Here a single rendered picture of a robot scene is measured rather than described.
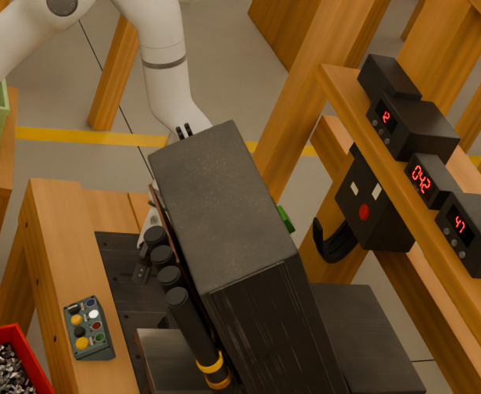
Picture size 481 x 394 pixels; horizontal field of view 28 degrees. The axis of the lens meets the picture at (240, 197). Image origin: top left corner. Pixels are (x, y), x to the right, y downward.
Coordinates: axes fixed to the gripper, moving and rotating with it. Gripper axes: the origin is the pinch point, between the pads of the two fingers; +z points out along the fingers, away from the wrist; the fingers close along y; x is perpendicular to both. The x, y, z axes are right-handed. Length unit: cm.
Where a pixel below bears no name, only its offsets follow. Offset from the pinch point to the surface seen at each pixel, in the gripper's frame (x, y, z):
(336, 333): -43.7, -5.2, -4.0
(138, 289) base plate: 6.1, 26.6, 9.0
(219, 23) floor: 94, 365, -88
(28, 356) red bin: 16.2, -6.2, 24.4
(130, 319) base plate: 3.4, 17.6, 14.4
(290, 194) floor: 7, 256, -13
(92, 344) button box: 5.5, 0.9, 18.7
